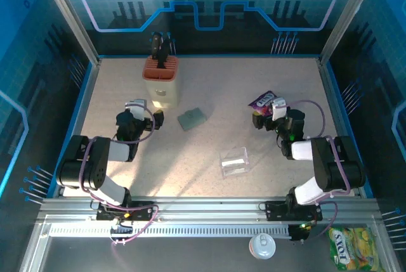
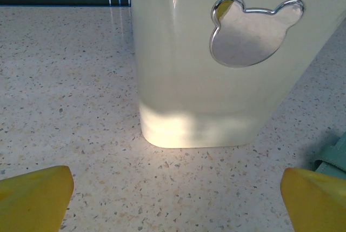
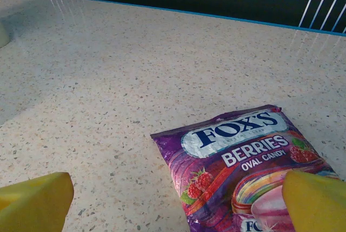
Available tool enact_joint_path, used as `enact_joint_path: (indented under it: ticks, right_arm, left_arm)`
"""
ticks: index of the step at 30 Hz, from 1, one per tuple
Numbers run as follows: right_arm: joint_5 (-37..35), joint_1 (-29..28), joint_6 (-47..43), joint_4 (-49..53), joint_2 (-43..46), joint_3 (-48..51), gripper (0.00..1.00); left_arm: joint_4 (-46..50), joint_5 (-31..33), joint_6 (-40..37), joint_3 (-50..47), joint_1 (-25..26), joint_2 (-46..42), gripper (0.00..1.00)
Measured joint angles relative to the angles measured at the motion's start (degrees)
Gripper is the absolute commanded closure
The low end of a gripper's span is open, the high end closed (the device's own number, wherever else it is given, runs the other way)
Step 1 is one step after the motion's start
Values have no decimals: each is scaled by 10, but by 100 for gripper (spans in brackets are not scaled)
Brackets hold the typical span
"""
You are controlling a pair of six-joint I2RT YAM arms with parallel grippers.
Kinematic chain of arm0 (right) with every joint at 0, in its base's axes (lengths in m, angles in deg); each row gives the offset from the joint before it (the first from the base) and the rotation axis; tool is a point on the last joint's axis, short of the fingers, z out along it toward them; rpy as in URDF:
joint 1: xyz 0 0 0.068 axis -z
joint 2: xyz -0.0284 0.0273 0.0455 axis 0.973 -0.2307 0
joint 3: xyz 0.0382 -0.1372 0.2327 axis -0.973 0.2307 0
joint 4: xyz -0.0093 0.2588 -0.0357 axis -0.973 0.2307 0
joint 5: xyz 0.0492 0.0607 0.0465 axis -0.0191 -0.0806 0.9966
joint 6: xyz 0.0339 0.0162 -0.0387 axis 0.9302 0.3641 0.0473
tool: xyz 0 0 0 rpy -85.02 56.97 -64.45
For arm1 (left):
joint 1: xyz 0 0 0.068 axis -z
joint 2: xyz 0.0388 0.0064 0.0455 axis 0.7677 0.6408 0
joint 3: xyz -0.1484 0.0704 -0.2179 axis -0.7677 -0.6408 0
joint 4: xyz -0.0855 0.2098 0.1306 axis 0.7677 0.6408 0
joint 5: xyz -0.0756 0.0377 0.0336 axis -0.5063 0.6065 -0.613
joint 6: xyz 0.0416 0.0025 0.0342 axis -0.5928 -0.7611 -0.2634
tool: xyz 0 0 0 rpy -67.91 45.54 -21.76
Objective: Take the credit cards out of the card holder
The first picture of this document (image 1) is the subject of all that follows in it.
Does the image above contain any green card holder wallet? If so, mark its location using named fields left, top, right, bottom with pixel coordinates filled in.
left=176, top=107, right=207, bottom=131

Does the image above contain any clear acrylic card stand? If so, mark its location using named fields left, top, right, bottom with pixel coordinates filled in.
left=218, top=146, right=250, bottom=179

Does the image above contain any purple candy bag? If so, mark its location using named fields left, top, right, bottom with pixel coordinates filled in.
left=247, top=90, right=280, bottom=117

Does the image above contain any cream knife block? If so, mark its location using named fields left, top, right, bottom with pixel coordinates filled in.
left=141, top=55, right=180, bottom=109

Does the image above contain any black electronics box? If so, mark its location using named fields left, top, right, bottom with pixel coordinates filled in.
left=289, top=223, right=313, bottom=243

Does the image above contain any yellow green candy bag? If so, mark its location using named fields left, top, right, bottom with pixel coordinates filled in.
left=326, top=226, right=380, bottom=271

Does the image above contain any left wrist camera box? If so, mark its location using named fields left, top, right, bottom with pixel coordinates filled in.
left=125, top=98, right=147, bottom=121

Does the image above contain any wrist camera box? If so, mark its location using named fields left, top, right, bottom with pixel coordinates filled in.
left=125, top=98, right=147, bottom=121
left=271, top=96, right=288, bottom=122

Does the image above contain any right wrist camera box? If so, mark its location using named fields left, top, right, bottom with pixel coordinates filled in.
left=271, top=96, right=288, bottom=122

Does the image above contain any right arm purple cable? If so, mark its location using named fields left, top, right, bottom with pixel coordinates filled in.
left=280, top=99, right=352, bottom=242

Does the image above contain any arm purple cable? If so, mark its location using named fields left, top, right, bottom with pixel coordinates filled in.
left=78, top=102, right=159, bottom=247
left=280, top=99, right=352, bottom=242

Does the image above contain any black handled knife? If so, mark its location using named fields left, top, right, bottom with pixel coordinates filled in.
left=150, top=32, right=164, bottom=60
left=157, top=39, right=173, bottom=69

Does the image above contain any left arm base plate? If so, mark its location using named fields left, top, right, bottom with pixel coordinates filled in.
left=96, top=200, right=155, bottom=221

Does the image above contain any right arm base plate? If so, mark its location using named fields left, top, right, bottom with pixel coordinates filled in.
left=265, top=200, right=324, bottom=222

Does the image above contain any aluminium frame rail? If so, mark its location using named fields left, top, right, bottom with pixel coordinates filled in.
left=36, top=196, right=381, bottom=222

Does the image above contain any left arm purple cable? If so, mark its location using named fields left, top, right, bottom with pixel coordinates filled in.
left=78, top=102, right=159, bottom=247

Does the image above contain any white slotted cable duct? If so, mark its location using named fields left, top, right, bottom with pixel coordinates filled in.
left=49, top=224, right=291, bottom=238

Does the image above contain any aluminium frame post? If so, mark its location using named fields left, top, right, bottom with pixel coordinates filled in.
left=34, top=0, right=102, bottom=65
left=318, top=0, right=383, bottom=65

